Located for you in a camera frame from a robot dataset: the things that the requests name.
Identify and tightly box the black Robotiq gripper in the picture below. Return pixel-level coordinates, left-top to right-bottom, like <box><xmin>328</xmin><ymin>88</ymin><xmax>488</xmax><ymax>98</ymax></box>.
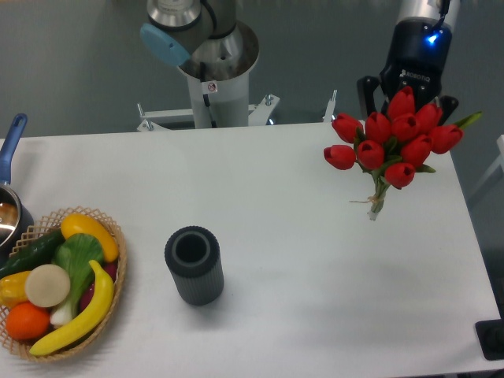
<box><xmin>357</xmin><ymin>17</ymin><xmax>459</xmax><ymax>125</ymax></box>

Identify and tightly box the red tulip bouquet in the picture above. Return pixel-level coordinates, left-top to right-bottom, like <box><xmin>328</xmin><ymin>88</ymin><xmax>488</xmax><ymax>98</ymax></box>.
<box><xmin>324</xmin><ymin>86</ymin><xmax>482</xmax><ymax>221</ymax></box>

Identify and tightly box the silver robot base column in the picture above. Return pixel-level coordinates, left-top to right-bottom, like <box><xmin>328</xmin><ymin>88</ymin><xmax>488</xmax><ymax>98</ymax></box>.
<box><xmin>140</xmin><ymin>1</ymin><xmax>259</xmax><ymax>128</ymax></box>

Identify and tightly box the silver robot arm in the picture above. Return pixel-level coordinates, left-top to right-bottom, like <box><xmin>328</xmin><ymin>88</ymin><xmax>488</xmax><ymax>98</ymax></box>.
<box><xmin>357</xmin><ymin>1</ymin><xmax>461</xmax><ymax>123</ymax></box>

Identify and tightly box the black device at edge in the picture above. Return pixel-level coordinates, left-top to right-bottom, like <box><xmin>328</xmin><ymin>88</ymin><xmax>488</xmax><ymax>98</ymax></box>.
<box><xmin>475</xmin><ymin>319</ymin><xmax>504</xmax><ymax>361</ymax></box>

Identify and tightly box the dark grey ribbed vase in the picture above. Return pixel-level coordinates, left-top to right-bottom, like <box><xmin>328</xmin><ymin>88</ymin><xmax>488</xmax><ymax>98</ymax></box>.
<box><xmin>164</xmin><ymin>225</ymin><xmax>224</xmax><ymax>306</ymax></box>

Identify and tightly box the purple red vegetable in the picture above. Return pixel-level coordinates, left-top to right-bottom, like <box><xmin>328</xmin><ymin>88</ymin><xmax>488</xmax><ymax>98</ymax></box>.
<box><xmin>79</xmin><ymin>261</ymin><xmax>117</xmax><ymax>313</ymax></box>

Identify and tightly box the green bok choy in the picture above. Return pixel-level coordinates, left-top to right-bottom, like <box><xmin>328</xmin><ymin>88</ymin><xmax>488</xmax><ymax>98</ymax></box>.
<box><xmin>50</xmin><ymin>233</ymin><xmax>104</xmax><ymax>328</ymax></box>

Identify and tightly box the woven wicker basket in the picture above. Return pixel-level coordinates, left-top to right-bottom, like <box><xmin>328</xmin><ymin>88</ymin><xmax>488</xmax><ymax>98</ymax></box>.
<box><xmin>1</xmin><ymin>206</ymin><xmax>127</xmax><ymax>363</ymax></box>

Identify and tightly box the yellow banana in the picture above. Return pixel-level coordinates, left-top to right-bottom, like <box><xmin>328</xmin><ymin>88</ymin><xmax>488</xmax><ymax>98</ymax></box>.
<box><xmin>29</xmin><ymin>260</ymin><xmax>114</xmax><ymax>357</ymax></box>

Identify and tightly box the green cucumber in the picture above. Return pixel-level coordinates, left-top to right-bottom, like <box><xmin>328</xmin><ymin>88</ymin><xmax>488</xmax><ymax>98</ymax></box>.
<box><xmin>1</xmin><ymin>228</ymin><xmax>65</xmax><ymax>279</ymax></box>

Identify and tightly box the round beige disc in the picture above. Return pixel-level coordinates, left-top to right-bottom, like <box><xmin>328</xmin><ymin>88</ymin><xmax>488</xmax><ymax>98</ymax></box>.
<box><xmin>24</xmin><ymin>264</ymin><xmax>71</xmax><ymax>308</ymax></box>

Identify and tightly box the yellow bell pepper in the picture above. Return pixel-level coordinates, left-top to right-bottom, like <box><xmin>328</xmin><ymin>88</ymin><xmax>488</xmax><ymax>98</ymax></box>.
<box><xmin>1</xmin><ymin>271</ymin><xmax>31</xmax><ymax>308</ymax></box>

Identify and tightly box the orange fruit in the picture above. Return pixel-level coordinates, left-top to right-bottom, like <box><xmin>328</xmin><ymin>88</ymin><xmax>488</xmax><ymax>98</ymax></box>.
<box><xmin>6</xmin><ymin>302</ymin><xmax>50</xmax><ymax>340</ymax></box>

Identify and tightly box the white frame at right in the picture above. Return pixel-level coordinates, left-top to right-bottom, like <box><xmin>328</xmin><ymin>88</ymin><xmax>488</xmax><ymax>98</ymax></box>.
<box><xmin>467</xmin><ymin>135</ymin><xmax>503</xmax><ymax>208</ymax></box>

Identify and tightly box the white metal mounting frame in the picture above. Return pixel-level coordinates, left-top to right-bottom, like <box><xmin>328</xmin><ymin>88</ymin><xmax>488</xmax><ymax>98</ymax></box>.
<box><xmin>136</xmin><ymin>89</ymin><xmax>338</xmax><ymax>132</ymax></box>

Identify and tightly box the blue handled steel pot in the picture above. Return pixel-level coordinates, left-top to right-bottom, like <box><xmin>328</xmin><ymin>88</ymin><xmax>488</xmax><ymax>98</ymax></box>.
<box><xmin>1</xmin><ymin>113</ymin><xmax>33</xmax><ymax>266</ymax></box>

